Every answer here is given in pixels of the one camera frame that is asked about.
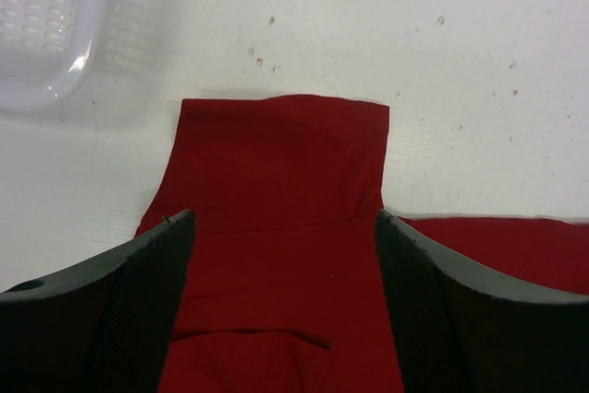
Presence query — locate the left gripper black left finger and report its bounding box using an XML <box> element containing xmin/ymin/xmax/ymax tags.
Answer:
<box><xmin>1</xmin><ymin>210</ymin><xmax>196</xmax><ymax>392</ymax></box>

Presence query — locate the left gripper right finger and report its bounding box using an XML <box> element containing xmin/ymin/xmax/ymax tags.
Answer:
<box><xmin>375</xmin><ymin>211</ymin><xmax>588</xmax><ymax>392</ymax></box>

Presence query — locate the red t shirt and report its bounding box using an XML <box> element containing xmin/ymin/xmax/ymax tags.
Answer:
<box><xmin>140</xmin><ymin>96</ymin><xmax>588</xmax><ymax>392</ymax></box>

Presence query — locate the white plastic basket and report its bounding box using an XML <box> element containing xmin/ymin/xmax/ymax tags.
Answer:
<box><xmin>1</xmin><ymin>0</ymin><xmax>167</xmax><ymax>111</ymax></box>

